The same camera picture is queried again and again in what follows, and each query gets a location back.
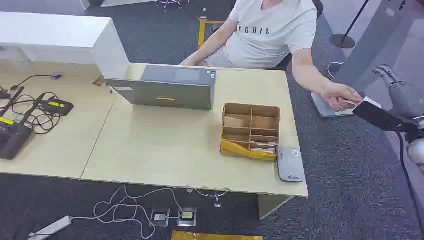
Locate grey laptop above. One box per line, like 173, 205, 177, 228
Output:
103, 64, 217, 112

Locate grey card reader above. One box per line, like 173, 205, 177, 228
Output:
276, 146, 307, 183

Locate white floor cable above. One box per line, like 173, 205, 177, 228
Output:
70, 185, 184, 240

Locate desk leg panel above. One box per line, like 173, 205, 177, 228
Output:
257, 194, 295, 221

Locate black router with antennas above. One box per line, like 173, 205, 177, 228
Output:
0, 86, 46, 161

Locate person's left hand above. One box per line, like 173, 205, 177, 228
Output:
320, 81, 363, 113

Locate black device with yellow label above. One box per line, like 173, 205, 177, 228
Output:
39, 97, 75, 117

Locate black stanchion post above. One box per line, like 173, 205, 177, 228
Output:
329, 0, 371, 50

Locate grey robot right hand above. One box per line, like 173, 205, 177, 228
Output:
352, 65, 424, 134

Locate black gooseneck microphone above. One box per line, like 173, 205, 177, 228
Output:
9, 74, 63, 92

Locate cards stack in box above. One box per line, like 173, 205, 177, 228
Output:
249, 141, 278, 155

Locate person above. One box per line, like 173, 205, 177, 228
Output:
178, 0, 363, 113

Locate white card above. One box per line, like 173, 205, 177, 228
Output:
343, 96, 382, 109

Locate yellow floor tape square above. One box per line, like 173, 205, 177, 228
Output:
197, 19, 227, 49

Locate wooden card box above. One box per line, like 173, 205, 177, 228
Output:
219, 102, 282, 163

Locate office chair base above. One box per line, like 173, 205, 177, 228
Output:
154, 0, 184, 13

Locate black tangled cable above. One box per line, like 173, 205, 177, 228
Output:
0, 92, 64, 136

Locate white power strip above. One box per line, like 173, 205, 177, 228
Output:
27, 215, 73, 240

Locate white desk shelf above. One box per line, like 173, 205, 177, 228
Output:
0, 11, 131, 80

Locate white looped cable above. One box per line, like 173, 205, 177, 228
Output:
326, 61, 345, 81

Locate yellow floor tape strip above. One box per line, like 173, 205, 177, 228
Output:
170, 230, 264, 240

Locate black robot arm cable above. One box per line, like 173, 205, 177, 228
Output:
392, 127, 424, 229

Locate grey display stand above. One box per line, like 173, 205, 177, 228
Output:
310, 0, 418, 119

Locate metal floor socket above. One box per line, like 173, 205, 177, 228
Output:
150, 207, 171, 228
176, 207, 198, 228

